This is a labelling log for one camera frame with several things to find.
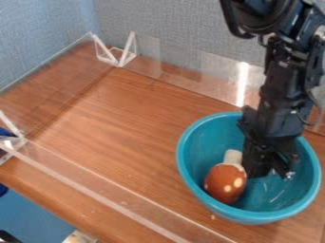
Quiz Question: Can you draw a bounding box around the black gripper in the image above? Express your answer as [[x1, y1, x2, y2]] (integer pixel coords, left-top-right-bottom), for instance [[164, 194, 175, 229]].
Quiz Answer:
[[238, 100, 313, 180]]

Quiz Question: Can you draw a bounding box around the blue plastic bowl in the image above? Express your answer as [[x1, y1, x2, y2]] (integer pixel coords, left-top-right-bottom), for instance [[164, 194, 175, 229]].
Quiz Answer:
[[173, 110, 323, 226]]

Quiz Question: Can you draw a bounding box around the brown toy mushroom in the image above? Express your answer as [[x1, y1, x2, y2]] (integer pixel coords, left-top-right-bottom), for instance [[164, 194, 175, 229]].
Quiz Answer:
[[204, 149, 247, 204]]

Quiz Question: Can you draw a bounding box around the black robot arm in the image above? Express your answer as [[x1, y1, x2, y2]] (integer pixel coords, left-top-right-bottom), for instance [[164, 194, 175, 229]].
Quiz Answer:
[[219, 0, 325, 178]]

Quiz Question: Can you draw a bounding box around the clear acrylic back barrier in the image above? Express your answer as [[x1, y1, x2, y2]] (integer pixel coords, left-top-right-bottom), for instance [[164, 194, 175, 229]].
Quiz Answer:
[[121, 34, 325, 137]]

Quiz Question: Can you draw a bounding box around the clear acrylic barrier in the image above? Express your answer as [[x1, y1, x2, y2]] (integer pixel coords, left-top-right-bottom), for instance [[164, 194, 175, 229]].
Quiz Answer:
[[121, 34, 325, 137], [0, 110, 236, 243]]

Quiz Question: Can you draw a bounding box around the clear acrylic front barrier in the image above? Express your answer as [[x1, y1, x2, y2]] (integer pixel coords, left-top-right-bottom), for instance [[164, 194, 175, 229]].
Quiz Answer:
[[0, 110, 236, 243]]

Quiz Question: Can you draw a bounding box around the blue object at left edge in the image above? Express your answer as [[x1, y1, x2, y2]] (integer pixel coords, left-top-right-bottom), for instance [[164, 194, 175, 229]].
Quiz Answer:
[[0, 126, 17, 197]]

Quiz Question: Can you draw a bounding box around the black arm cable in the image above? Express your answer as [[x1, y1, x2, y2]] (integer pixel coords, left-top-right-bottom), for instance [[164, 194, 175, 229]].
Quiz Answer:
[[295, 91, 325, 127]]

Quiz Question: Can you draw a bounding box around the clear acrylic corner bracket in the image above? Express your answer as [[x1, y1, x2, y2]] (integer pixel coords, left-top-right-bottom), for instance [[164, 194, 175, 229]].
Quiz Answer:
[[89, 31, 137, 67]]

